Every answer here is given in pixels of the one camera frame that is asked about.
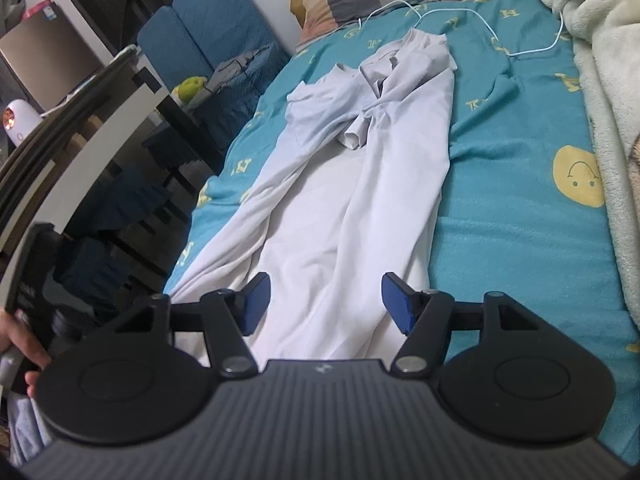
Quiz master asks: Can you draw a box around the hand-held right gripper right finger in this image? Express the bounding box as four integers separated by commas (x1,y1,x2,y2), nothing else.
380,271,545,379

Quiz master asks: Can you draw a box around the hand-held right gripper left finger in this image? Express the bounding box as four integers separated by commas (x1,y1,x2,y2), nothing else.
112,272,273,379

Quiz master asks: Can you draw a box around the white garment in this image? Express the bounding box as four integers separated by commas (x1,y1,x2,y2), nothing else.
166,28,459,362

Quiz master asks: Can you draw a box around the person's left hand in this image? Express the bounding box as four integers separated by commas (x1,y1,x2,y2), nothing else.
0,309,52,387

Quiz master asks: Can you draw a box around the white round humidifier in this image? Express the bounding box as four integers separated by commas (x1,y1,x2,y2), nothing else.
0,98,40,149

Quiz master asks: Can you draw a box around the grey desk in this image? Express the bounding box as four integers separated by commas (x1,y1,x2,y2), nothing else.
0,44,182,281

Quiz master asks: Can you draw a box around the black side table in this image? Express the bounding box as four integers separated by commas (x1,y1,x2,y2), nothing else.
141,94,227,197

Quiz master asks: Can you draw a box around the blue printed bed sheet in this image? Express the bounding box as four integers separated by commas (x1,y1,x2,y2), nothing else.
165,0,640,467

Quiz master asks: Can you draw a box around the green plush toy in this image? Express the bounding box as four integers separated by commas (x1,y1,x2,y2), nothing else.
172,76,209,107

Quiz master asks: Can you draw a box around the grey cloth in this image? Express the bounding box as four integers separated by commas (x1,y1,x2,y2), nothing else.
199,42,282,97

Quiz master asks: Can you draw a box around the blue folded mattress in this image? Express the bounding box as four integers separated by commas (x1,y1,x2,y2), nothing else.
137,0,292,133

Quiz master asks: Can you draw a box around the cream fleece blanket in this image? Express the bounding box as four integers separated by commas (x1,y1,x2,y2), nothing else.
517,0,640,332

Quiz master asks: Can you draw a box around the white charging cable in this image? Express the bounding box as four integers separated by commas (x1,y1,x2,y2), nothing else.
357,0,567,59

